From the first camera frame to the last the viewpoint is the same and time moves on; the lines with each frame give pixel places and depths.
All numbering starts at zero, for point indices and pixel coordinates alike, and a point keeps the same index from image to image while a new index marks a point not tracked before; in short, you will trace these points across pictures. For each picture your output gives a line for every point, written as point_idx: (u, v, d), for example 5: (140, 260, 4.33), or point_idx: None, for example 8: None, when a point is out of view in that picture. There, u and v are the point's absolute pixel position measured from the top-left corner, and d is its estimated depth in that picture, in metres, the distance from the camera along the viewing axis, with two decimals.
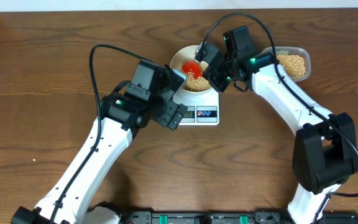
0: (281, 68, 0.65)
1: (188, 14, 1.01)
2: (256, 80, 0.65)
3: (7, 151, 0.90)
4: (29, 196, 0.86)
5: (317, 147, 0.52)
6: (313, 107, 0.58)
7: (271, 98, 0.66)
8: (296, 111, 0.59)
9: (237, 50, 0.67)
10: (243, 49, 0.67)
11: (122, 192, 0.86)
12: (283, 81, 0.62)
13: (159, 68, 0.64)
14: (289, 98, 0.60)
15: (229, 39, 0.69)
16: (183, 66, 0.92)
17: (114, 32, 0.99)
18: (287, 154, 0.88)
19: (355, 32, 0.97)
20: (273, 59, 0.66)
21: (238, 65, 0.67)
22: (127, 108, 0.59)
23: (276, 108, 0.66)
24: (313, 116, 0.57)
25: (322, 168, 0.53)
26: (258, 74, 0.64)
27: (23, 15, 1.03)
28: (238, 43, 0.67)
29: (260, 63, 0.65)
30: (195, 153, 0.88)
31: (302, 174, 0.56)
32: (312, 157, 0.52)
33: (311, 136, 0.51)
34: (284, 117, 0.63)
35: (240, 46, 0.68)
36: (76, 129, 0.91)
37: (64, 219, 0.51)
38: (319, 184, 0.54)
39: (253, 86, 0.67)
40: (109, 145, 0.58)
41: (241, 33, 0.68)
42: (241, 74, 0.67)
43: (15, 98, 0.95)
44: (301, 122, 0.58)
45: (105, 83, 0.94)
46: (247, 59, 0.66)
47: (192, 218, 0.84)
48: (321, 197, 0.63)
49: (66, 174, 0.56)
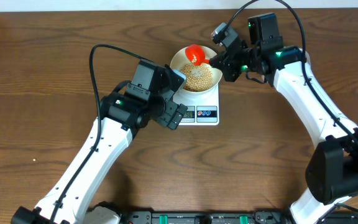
0: (308, 70, 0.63)
1: (188, 14, 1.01)
2: (279, 77, 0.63)
3: (7, 151, 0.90)
4: (29, 196, 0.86)
5: (337, 160, 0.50)
6: (339, 118, 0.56)
7: (293, 99, 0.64)
8: (321, 121, 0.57)
9: (261, 40, 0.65)
10: (268, 39, 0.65)
11: (122, 192, 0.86)
12: (309, 83, 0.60)
13: (159, 68, 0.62)
14: (315, 104, 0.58)
15: (254, 26, 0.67)
16: (187, 51, 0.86)
17: (115, 33, 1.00)
18: (287, 154, 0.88)
19: (355, 32, 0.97)
20: (299, 55, 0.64)
21: (262, 56, 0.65)
22: (127, 108, 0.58)
23: (299, 113, 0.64)
24: (338, 127, 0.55)
25: (339, 182, 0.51)
26: (282, 71, 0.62)
27: (23, 15, 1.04)
28: (263, 32, 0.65)
29: (286, 56, 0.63)
30: (195, 153, 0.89)
31: (317, 184, 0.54)
32: (331, 171, 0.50)
33: (334, 149, 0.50)
34: (306, 123, 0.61)
35: (265, 36, 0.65)
36: (76, 129, 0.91)
37: (64, 219, 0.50)
38: (332, 196, 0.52)
39: (275, 83, 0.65)
40: (110, 145, 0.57)
41: (268, 21, 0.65)
42: (263, 67, 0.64)
43: (16, 98, 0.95)
44: (324, 134, 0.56)
45: (106, 83, 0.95)
46: (272, 52, 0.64)
47: (192, 218, 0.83)
48: (329, 206, 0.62)
49: (66, 174, 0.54)
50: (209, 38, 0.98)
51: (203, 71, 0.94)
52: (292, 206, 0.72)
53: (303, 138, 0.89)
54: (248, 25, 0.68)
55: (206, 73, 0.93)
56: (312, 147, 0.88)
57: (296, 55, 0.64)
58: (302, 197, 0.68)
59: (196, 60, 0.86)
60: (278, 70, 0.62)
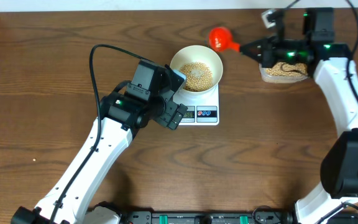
0: (353, 67, 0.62)
1: (188, 14, 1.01)
2: (322, 68, 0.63)
3: (6, 151, 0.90)
4: (29, 196, 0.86)
5: None
6: None
7: (329, 91, 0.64)
8: (351, 113, 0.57)
9: (313, 30, 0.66)
10: (321, 32, 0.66)
11: (122, 192, 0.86)
12: (349, 78, 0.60)
13: (159, 68, 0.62)
14: (351, 98, 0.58)
15: (309, 16, 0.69)
16: (211, 33, 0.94)
17: (115, 33, 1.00)
18: (287, 154, 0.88)
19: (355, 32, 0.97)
20: (347, 54, 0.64)
21: (310, 46, 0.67)
22: (127, 108, 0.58)
23: (330, 106, 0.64)
24: None
25: (353, 177, 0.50)
26: (326, 63, 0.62)
27: (23, 15, 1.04)
28: (317, 23, 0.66)
29: (334, 51, 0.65)
30: (195, 153, 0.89)
31: (330, 175, 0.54)
32: (348, 162, 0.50)
33: (357, 140, 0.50)
34: (335, 114, 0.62)
35: (318, 27, 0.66)
36: (76, 129, 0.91)
37: (64, 219, 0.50)
38: (342, 190, 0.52)
39: (316, 73, 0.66)
40: (109, 145, 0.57)
41: (326, 14, 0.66)
42: (309, 56, 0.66)
43: (15, 98, 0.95)
44: (352, 126, 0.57)
45: (106, 83, 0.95)
46: (321, 44, 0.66)
47: (192, 218, 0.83)
48: (335, 204, 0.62)
49: (66, 174, 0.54)
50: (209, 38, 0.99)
51: (203, 71, 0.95)
52: (297, 202, 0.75)
53: (303, 138, 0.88)
54: (306, 14, 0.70)
55: (206, 74, 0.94)
56: (313, 147, 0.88)
57: (344, 53, 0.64)
58: (311, 193, 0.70)
59: (220, 44, 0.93)
60: (323, 61, 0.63)
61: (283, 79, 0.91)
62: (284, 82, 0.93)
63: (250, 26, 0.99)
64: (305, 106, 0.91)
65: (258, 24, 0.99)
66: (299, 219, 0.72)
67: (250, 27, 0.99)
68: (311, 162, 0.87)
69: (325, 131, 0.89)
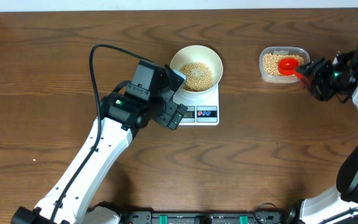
0: None
1: (188, 14, 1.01)
2: None
3: (7, 151, 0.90)
4: (29, 196, 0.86)
5: None
6: None
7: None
8: None
9: None
10: None
11: (122, 192, 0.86)
12: None
13: (159, 68, 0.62)
14: None
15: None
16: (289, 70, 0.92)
17: (115, 33, 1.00)
18: (288, 154, 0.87)
19: (355, 32, 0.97)
20: None
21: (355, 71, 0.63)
22: (127, 109, 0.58)
23: None
24: None
25: None
26: None
27: (23, 15, 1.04)
28: None
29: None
30: (195, 153, 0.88)
31: (346, 176, 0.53)
32: None
33: None
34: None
35: None
36: (76, 129, 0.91)
37: (64, 219, 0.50)
38: (355, 188, 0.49)
39: (353, 92, 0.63)
40: (109, 145, 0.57)
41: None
42: (350, 78, 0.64)
43: (15, 98, 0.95)
44: None
45: (105, 83, 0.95)
46: None
47: (192, 218, 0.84)
48: (343, 208, 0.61)
49: (66, 174, 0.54)
50: (209, 37, 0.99)
51: (203, 71, 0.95)
52: (304, 201, 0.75)
53: (302, 139, 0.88)
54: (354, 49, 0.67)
55: (206, 74, 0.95)
56: (313, 147, 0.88)
57: None
58: (321, 195, 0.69)
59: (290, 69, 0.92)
60: None
61: (283, 79, 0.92)
62: (284, 82, 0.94)
63: (250, 26, 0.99)
64: (305, 106, 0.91)
65: (258, 24, 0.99)
66: (302, 217, 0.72)
67: (250, 27, 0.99)
68: (311, 161, 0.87)
69: (325, 132, 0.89)
